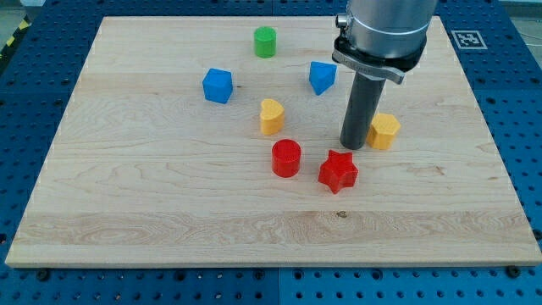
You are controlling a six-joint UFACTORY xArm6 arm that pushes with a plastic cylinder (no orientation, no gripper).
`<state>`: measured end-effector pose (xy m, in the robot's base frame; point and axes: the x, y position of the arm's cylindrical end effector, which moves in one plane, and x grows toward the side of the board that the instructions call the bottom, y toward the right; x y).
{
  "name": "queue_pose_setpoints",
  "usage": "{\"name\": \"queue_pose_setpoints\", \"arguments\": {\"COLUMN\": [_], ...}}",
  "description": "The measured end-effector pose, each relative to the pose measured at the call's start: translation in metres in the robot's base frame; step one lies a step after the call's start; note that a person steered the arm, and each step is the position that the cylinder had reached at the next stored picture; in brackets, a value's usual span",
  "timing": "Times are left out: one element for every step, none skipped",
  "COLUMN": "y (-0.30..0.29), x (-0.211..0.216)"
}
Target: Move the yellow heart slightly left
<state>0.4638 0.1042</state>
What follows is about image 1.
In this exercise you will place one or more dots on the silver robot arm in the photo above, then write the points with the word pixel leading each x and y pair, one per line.
pixel 382 39

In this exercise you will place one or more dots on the yellow heart block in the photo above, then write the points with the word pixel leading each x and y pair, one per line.
pixel 272 116

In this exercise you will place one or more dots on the red cylinder block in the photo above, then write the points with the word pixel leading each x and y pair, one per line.
pixel 286 158

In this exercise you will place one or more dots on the red star block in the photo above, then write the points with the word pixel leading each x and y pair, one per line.
pixel 338 171

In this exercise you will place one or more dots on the wooden board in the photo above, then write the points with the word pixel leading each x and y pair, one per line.
pixel 145 172

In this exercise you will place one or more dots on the blue cube block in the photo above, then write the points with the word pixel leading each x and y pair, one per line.
pixel 217 85

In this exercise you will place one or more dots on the blue pentagon block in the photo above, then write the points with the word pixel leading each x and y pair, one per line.
pixel 321 76

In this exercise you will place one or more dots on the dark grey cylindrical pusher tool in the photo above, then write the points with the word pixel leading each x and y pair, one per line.
pixel 363 101

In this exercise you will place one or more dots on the green cylinder block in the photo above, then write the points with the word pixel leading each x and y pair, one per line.
pixel 264 39

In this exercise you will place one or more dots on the yellow hexagon block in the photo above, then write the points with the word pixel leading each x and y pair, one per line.
pixel 382 131

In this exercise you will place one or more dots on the white fiducial marker tag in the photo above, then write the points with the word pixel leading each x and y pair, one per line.
pixel 468 40

